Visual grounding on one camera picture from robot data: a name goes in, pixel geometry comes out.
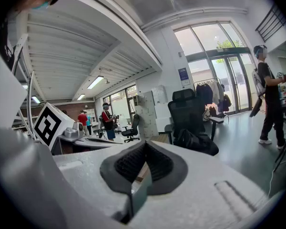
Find small black office chair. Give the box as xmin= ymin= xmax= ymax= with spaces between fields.
xmin=121 ymin=114 xmax=141 ymax=143

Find black bag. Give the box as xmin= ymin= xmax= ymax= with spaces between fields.
xmin=175 ymin=128 xmax=220 ymax=156

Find blue wall poster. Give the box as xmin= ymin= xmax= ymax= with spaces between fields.
xmin=177 ymin=67 xmax=190 ymax=87

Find white desk with black leg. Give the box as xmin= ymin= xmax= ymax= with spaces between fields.
xmin=208 ymin=116 xmax=225 ymax=142

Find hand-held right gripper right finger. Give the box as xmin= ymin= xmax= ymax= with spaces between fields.
xmin=131 ymin=140 xmax=270 ymax=229

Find black mesh office chair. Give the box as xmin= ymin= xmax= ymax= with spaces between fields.
xmin=164 ymin=88 xmax=220 ymax=152

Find clothes rack with garments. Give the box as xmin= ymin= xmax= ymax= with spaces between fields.
xmin=193 ymin=77 xmax=232 ymax=123

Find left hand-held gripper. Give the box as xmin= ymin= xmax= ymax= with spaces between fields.
xmin=32 ymin=102 xmax=124 ymax=152

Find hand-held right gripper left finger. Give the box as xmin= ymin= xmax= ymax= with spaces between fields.
xmin=52 ymin=140 xmax=147 ymax=229

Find black balcony railing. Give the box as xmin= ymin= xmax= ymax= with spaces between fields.
xmin=255 ymin=3 xmax=286 ymax=43

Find glass entrance door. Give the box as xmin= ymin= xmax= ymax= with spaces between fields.
xmin=209 ymin=52 xmax=255 ymax=116

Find white metal cabinets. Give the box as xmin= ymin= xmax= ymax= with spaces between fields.
xmin=134 ymin=91 xmax=158 ymax=138

